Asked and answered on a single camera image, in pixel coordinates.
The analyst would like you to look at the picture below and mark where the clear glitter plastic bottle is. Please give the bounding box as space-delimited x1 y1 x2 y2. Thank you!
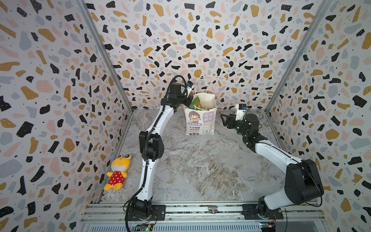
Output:
247 110 264 120

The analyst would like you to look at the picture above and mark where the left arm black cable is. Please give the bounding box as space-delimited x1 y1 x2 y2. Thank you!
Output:
123 74 188 232

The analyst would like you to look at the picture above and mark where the right corner aluminium post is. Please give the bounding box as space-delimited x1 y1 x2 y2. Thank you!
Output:
264 0 332 114

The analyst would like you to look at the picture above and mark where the corner aluminium post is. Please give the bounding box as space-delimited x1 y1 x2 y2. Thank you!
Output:
264 0 332 114
76 0 133 116

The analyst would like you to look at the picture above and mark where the green circuit board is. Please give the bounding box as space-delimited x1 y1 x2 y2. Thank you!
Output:
133 224 154 232

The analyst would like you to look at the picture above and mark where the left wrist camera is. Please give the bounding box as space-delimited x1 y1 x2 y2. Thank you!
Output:
186 80 194 96

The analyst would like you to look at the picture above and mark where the yellow chips packet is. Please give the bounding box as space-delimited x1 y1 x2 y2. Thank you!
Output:
194 103 207 111

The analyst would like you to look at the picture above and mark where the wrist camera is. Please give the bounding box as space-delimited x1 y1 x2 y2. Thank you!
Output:
186 80 194 96
235 103 248 120

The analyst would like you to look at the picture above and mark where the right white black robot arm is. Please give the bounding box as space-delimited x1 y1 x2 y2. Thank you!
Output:
221 114 324 219

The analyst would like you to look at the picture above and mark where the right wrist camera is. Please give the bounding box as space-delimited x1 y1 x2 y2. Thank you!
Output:
235 103 248 120

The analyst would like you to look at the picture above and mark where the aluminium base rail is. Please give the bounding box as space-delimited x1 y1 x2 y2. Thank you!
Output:
78 202 331 232

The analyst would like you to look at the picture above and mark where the white printed paper bag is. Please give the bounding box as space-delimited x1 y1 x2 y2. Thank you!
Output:
184 80 217 136

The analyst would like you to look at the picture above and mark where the yellow plush toy red dress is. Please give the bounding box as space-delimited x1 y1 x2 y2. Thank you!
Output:
103 154 132 191

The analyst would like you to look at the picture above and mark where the green snack packet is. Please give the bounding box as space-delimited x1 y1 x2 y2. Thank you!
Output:
189 96 201 110

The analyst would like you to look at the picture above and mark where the left corner aluminium post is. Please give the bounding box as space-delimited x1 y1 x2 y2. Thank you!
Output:
76 0 133 116

